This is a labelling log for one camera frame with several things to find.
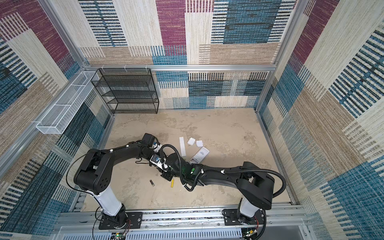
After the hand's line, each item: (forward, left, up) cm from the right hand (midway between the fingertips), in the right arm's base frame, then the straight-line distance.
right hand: (161, 166), depth 79 cm
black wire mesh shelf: (+56, +29, +5) cm, 63 cm away
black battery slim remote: (-4, +7, -12) cm, 14 cm away
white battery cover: (+23, -16, -12) cm, 30 cm away
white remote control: (+11, -21, -12) cm, 26 cm away
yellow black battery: (-5, -5, -12) cm, 14 cm away
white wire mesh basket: (+15, +47, +22) cm, 53 cm away
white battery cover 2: (+21, -21, -13) cm, 33 cm away
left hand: (+7, -1, -11) cm, 13 cm away
